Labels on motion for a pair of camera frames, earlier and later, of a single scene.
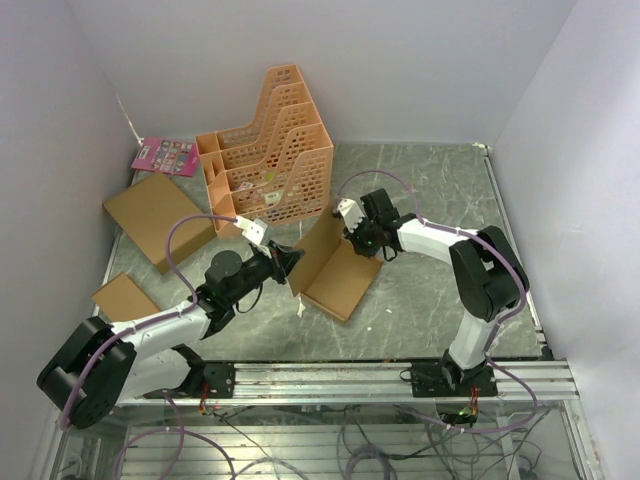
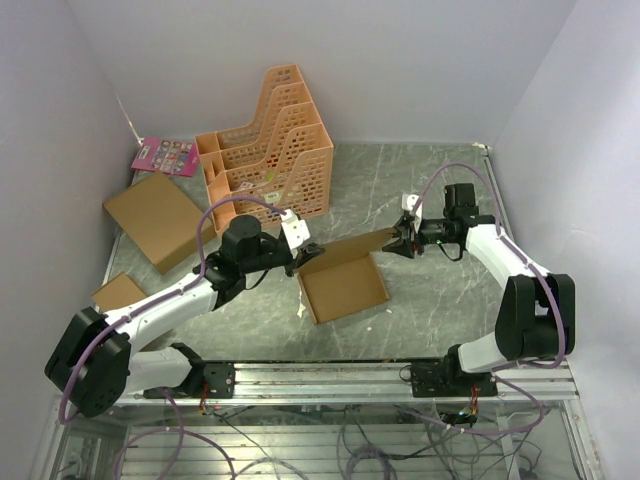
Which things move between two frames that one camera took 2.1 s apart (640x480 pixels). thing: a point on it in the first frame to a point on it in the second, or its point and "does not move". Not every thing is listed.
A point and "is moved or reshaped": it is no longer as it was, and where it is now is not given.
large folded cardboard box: (148, 211) does not move
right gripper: (368, 251) to (409, 230)
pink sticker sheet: (167, 155) does not move
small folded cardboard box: (121, 297) does not move
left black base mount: (220, 378) does not move
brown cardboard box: (330, 272) is moved or reshaped
